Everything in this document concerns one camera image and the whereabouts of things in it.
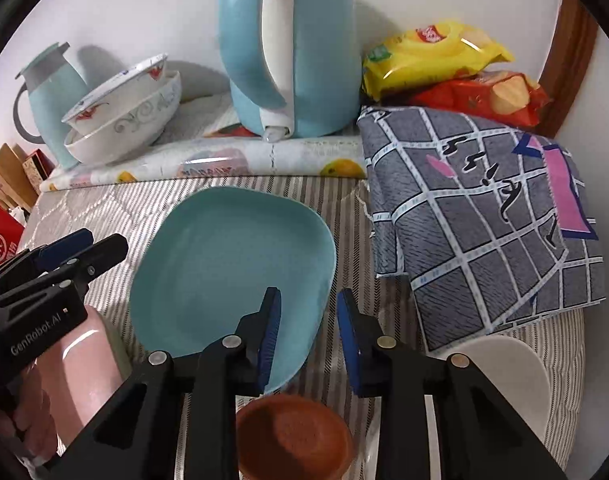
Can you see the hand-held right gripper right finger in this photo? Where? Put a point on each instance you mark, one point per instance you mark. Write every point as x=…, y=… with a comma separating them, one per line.
x=348, y=345

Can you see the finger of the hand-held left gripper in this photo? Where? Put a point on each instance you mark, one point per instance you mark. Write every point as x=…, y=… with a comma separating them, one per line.
x=64, y=248
x=102, y=255

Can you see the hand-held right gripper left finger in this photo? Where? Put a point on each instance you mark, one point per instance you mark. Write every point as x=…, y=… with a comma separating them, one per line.
x=270, y=340

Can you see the teal plate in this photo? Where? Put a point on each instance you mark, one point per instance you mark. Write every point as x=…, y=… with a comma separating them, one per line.
x=224, y=260

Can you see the brown bowl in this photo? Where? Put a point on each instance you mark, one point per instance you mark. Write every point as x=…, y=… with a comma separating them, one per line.
x=294, y=440

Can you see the plain white bowl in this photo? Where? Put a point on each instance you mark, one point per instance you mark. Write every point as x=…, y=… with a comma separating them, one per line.
x=504, y=375

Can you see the person's left hand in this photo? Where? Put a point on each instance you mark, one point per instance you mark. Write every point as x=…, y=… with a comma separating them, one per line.
x=32, y=425

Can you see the striped quilted cover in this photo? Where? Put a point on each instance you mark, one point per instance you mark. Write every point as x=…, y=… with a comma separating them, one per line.
x=109, y=220

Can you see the brown patterned box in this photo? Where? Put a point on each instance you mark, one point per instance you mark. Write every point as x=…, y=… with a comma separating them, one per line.
x=37, y=170

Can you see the wooden chair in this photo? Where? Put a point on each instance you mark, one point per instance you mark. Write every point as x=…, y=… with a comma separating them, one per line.
x=7, y=175

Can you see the large white porcelain bowl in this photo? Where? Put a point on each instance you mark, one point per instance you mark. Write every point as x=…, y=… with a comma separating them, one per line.
x=114, y=146

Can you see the fruit print rolled tablecloth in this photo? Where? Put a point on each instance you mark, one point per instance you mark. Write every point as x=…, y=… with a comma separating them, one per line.
x=184, y=160

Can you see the light blue thermos jug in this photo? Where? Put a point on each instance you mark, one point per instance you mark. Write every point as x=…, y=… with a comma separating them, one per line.
x=49, y=90

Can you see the red and blue patterned bowl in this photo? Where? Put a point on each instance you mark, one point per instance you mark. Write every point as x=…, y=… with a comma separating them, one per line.
x=109, y=95

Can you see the grey checked folded cloth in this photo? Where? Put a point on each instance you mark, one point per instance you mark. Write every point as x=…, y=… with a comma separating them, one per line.
x=459, y=210

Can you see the red snack packet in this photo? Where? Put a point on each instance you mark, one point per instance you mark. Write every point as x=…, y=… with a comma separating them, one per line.
x=459, y=97

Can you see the light blue electric kettle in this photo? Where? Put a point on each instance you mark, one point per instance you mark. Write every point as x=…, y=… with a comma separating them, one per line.
x=324, y=60

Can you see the yellow snack packet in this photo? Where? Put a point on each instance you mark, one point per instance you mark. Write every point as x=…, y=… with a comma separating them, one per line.
x=424, y=55

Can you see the brown wooden door frame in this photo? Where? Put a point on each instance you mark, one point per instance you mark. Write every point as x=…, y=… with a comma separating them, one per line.
x=569, y=60

